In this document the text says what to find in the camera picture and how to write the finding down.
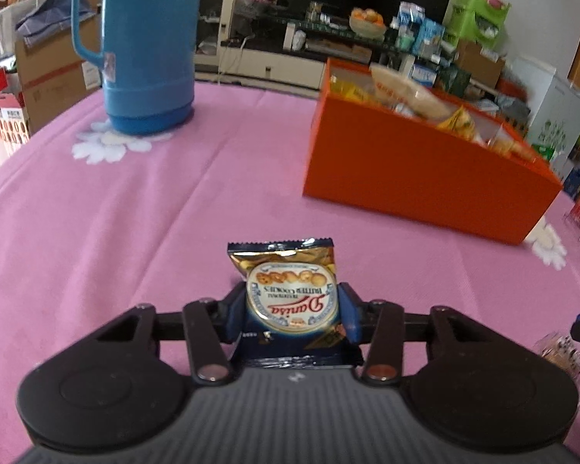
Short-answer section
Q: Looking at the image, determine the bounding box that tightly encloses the small brown cake packet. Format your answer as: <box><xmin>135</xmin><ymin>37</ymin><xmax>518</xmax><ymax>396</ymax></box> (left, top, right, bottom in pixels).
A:
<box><xmin>533</xmin><ymin>332</ymin><xmax>580</xmax><ymax>379</ymax></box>

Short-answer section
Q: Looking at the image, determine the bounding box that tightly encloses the navy butter cookies packet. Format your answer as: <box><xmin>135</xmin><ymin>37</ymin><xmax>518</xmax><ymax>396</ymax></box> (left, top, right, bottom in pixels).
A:
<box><xmin>227</xmin><ymin>238</ymin><xmax>362</xmax><ymax>369</ymax></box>

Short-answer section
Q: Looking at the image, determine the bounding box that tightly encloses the yellow green bean snack packet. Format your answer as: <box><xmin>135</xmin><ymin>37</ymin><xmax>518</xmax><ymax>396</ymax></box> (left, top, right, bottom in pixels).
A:
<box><xmin>437</xmin><ymin>106</ymin><xmax>477</xmax><ymax>142</ymax></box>

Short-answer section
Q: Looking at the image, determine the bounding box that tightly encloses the beige clear snack bag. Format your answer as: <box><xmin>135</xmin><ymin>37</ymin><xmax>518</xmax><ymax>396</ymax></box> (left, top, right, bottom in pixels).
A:
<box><xmin>370</xmin><ymin>63</ymin><xmax>454</xmax><ymax>121</ymax></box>

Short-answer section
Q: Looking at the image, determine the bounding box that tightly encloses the pink flowered tablecloth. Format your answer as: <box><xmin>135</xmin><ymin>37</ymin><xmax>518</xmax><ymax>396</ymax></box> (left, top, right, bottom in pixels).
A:
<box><xmin>0</xmin><ymin>84</ymin><xmax>580</xmax><ymax>463</ymax></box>

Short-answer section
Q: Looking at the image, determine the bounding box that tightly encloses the orange storage box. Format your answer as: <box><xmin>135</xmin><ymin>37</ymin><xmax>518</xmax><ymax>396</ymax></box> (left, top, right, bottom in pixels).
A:
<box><xmin>303</xmin><ymin>59</ymin><xmax>561</xmax><ymax>245</ymax></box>

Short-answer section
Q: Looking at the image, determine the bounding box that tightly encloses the white mini fridge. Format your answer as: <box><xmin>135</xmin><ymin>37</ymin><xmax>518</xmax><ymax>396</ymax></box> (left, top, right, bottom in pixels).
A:
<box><xmin>510</xmin><ymin>56</ymin><xmax>580</xmax><ymax>161</ymax></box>

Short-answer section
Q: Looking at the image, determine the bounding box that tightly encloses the white tv cabinet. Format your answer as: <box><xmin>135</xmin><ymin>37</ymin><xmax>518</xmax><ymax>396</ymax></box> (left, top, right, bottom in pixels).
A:
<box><xmin>194</xmin><ymin>38</ymin><xmax>326</xmax><ymax>92</ymax></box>

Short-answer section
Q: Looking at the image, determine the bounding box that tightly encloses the red carton on floor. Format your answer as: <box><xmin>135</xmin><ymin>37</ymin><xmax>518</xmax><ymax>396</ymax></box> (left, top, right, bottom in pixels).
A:
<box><xmin>0</xmin><ymin>93</ymin><xmax>31</xmax><ymax>156</ymax></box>

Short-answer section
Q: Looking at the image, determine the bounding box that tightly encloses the fruit bowl with oranges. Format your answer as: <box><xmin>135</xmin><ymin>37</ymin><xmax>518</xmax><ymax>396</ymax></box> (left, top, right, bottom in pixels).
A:
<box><xmin>349</xmin><ymin>7</ymin><xmax>387</xmax><ymax>39</ymax></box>

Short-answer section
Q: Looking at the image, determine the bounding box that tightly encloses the large cardboard box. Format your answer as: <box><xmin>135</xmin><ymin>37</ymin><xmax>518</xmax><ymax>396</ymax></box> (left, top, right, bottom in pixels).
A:
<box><xmin>15</xmin><ymin>29</ymin><xmax>102</xmax><ymax>134</ymax></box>

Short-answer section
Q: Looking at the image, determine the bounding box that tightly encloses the green plastic stacked shelf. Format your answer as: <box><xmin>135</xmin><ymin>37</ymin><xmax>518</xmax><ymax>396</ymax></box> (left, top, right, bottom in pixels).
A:
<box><xmin>443</xmin><ymin>0</ymin><xmax>511</xmax><ymax>49</ymax></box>

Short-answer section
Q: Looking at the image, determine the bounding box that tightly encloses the blue thermos jug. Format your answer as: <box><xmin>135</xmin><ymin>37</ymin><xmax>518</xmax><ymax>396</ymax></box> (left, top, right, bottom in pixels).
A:
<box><xmin>71</xmin><ymin>0</ymin><xmax>200</xmax><ymax>136</ymax></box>

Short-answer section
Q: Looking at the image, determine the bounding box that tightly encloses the white small glass cabinet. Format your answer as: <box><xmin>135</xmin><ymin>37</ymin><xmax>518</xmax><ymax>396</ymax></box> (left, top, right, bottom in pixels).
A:
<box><xmin>194</xmin><ymin>0</ymin><xmax>235</xmax><ymax>73</ymax></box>

